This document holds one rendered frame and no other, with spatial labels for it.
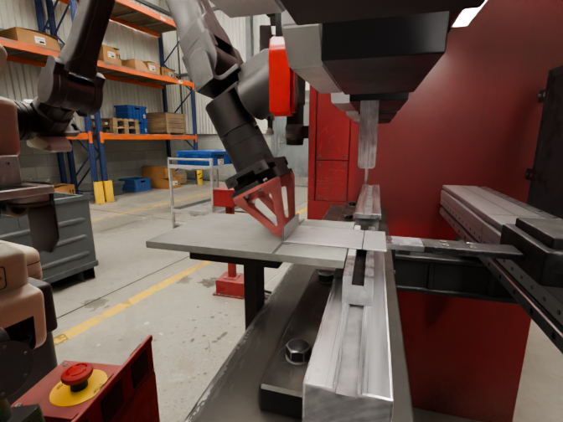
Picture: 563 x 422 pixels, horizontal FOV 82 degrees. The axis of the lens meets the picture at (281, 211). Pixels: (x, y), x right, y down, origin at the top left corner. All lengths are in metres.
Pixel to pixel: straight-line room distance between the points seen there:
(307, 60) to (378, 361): 0.22
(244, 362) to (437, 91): 1.11
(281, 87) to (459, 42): 1.10
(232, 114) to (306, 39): 0.26
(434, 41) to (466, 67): 1.14
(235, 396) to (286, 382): 0.06
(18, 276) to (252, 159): 0.66
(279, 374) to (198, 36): 0.44
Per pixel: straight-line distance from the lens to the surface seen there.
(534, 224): 0.48
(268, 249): 0.40
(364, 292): 0.34
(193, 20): 0.55
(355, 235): 0.46
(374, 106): 0.39
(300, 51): 0.21
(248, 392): 0.39
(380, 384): 0.26
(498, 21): 1.39
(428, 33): 0.20
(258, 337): 0.46
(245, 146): 0.44
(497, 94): 1.35
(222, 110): 0.46
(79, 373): 0.59
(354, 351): 0.29
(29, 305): 0.93
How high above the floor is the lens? 1.13
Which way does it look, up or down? 12 degrees down
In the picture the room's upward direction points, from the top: straight up
